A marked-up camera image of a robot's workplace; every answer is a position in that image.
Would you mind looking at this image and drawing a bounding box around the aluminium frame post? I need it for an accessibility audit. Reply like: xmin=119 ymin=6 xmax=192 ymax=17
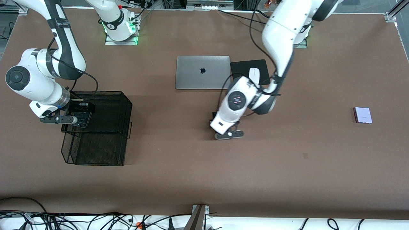
xmin=384 ymin=0 xmax=409 ymax=23

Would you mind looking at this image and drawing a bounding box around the small black flip phone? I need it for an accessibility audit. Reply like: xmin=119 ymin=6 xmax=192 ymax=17
xmin=72 ymin=110 xmax=92 ymax=128

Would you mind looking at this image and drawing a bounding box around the silver closed laptop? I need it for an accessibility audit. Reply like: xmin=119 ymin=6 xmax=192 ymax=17
xmin=175 ymin=56 xmax=231 ymax=90

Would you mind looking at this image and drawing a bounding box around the thin black cable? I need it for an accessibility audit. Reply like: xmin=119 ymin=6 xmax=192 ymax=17
xmin=218 ymin=9 xmax=266 ymax=23

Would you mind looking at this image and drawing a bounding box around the black wire mesh tray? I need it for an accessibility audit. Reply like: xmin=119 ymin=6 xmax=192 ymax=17
xmin=61 ymin=91 xmax=133 ymax=166

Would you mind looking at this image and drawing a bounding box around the lavender flip phone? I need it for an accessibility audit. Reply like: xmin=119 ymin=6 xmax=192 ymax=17
xmin=354 ymin=107 xmax=373 ymax=124

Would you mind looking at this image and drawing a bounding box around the thick black cable loop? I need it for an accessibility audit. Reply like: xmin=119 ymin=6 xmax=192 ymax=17
xmin=0 ymin=197 xmax=48 ymax=214

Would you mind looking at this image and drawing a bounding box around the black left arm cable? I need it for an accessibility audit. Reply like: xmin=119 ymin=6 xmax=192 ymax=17
xmin=219 ymin=8 xmax=282 ymax=111

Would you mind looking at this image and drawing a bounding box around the black mouse pad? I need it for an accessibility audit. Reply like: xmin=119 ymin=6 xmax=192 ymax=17
xmin=230 ymin=59 xmax=271 ymax=88

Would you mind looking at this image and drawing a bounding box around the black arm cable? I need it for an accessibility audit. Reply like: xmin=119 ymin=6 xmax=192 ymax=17
xmin=219 ymin=8 xmax=282 ymax=111
xmin=46 ymin=37 xmax=99 ymax=103

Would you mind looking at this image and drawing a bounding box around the grey power strip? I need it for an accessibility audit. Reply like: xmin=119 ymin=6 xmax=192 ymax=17
xmin=186 ymin=0 xmax=234 ymax=11

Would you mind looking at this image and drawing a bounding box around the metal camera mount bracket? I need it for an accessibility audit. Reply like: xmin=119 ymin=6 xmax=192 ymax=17
xmin=184 ymin=204 xmax=210 ymax=230

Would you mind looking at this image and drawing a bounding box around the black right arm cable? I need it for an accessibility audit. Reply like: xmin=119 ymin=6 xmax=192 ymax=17
xmin=46 ymin=37 xmax=99 ymax=103

